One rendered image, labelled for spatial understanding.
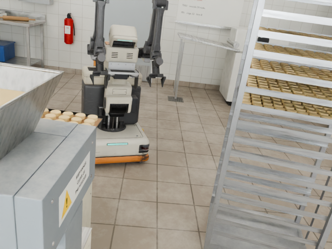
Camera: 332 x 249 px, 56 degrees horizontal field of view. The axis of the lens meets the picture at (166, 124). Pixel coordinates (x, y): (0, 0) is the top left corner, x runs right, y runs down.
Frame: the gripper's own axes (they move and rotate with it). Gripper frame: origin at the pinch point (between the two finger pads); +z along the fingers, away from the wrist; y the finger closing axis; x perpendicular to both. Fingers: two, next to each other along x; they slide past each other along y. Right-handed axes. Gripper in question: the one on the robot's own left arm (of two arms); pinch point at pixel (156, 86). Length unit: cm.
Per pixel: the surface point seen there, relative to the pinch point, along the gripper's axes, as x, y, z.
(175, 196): 14, 18, 90
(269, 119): -63, 54, 31
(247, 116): -57, 42, 28
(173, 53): 286, 133, -108
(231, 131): -89, 10, 37
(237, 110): -94, 10, 27
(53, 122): -141, -77, 33
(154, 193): 21, 2, 86
